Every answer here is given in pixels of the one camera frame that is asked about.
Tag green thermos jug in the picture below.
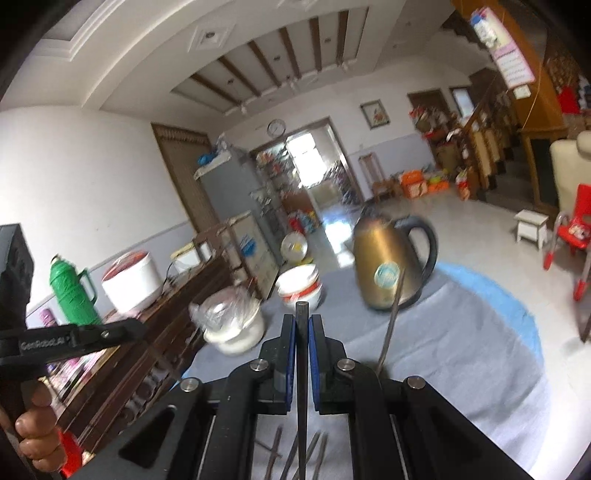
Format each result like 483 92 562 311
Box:
49 255 102 326

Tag wall calendar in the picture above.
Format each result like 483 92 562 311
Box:
470 7 535 89

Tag dark carved wooden sideboard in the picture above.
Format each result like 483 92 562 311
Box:
46 256 256 454

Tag purple thermos bottle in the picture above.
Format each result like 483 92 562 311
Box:
39 308 58 327

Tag person left hand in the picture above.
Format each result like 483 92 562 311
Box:
1 381 67 473

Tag beige sofa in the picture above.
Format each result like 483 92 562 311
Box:
550 131 591 213

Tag dark chopstick seven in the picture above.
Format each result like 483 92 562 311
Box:
376 269 406 376

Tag red child chair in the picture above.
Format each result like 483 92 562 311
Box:
543 184 591 302

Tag grey refrigerator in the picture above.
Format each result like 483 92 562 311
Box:
193 146 286 266

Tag wooden stair railing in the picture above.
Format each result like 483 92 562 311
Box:
448 68 521 201

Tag small white stool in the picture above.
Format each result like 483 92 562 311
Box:
514 209 549 251

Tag gold electric kettle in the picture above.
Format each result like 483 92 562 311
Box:
353 205 439 310

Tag white basin with plastic bag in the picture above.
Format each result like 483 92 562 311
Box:
188 286 266 356

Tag white rice cooker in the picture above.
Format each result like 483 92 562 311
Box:
101 250 164 316

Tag dark chopstick two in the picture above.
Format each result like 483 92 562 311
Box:
280 434 298 480

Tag dark chopstick four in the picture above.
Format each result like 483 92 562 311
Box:
312 433 329 480

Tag orange boxes on floor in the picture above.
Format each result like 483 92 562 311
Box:
399 170 450 199

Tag dark chopstick one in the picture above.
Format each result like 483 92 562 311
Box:
263 425 283 480

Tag round wall clock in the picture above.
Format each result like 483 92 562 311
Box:
266 119 287 139

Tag stacked red white bowls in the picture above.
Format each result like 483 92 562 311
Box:
276 264 322 310

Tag dark chopstick six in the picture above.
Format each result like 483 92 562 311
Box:
295 301 310 480

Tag dark chopstick three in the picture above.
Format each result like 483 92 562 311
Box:
300 431 322 480

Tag framed wall picture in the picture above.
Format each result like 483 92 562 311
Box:
360 100 390 130

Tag white electric fan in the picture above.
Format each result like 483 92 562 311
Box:
280 231 308 264

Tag wooden chair by wall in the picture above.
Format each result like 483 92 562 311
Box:
359 152 400 203

